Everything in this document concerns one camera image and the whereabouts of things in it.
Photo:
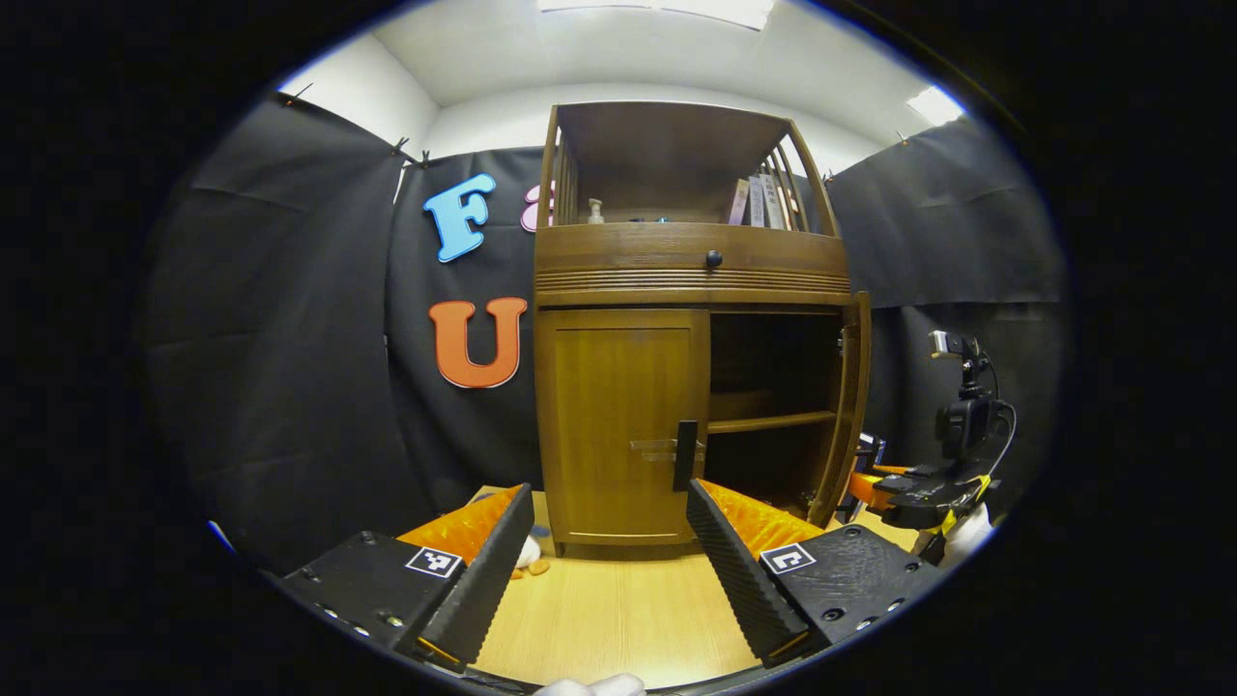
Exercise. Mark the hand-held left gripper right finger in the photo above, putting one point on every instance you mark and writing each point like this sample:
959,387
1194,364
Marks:
739,580

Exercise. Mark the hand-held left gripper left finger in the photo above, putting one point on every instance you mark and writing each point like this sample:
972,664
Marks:
488,580

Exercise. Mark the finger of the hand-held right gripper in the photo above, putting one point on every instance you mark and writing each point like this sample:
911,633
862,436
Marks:
870,490

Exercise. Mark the wooden shoe cabinet door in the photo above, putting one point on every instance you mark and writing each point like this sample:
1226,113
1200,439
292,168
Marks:
609,425
850,406

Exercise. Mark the wooden double-door shoe cabinet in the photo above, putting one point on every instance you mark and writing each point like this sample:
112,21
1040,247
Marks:
667,150

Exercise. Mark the penguin plush toy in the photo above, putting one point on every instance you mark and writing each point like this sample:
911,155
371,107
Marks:
528,553

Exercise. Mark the white book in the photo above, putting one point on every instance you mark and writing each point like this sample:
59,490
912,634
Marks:
773,201

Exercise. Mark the grey book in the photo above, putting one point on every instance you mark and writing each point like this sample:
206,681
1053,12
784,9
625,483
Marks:
756,203

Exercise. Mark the pink book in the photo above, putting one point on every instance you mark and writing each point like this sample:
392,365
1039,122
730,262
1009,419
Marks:
738,205

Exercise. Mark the black backdrop cloth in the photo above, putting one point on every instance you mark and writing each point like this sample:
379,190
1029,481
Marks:
280,338

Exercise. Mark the wooden drawer with black knob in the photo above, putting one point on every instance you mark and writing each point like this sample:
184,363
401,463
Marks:
628,253

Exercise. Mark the white pump bottle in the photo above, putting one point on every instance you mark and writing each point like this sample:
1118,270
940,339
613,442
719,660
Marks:
596,213

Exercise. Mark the small ceiling light panel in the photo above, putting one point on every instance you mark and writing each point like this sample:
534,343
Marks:
935,104

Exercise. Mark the large ceiling light panel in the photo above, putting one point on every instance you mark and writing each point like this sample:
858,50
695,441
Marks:
667,10

